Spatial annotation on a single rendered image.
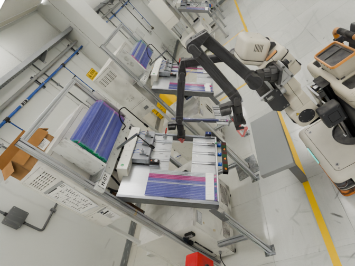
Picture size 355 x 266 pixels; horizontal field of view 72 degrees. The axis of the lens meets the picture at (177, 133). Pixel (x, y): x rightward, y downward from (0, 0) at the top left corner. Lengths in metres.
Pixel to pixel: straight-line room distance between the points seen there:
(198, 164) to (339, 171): 0.98
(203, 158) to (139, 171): 0.53
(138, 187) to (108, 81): 1.49
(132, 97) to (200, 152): 1.25
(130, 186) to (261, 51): 1.23
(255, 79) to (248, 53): 0.18
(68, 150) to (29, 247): 1.53
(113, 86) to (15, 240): 1.83
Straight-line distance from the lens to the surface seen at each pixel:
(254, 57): 1.50
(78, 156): 1.75
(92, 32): 4.92
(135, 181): 1.86
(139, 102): 2.98
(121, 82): 2.90
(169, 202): 1.75
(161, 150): 2.06
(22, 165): 1.91
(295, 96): 1.70
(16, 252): 3.01
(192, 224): 1.99
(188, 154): 3.44
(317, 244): 2.17
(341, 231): 2.15
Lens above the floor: 1.91
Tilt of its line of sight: 26 degrees down
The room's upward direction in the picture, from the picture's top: 49 degrees counter-clockwise
